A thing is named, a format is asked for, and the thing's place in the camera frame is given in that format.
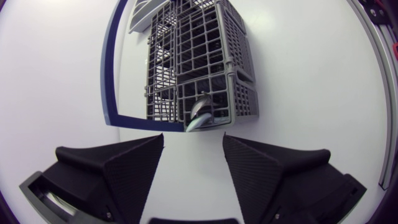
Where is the grey cutlery basket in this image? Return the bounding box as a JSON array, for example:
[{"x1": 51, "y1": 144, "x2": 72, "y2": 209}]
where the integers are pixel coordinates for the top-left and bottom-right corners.
[{"x1": 100, "y1": 0, "x2": 260, "y2": 133}]

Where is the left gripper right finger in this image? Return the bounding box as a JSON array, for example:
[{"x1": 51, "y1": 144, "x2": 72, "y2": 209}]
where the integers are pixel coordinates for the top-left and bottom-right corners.
[{"x1": 222, "y1": 133, "x2": 354, "y2": 224}]

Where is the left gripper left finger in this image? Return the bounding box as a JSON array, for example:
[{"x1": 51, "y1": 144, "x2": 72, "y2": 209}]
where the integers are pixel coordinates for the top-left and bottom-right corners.
[{"x1": 42, "y1": 133, "x2": 165, "y2": 224}]

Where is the steel spoon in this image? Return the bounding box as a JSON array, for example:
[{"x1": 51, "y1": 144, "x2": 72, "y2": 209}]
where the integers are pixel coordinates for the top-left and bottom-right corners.
[
  {"x1": 190, "y1": 94, "x2": 213, "y2": 121},
  {"x1": 185, "y1": 112, "x2": 213, "y2": 133}
]

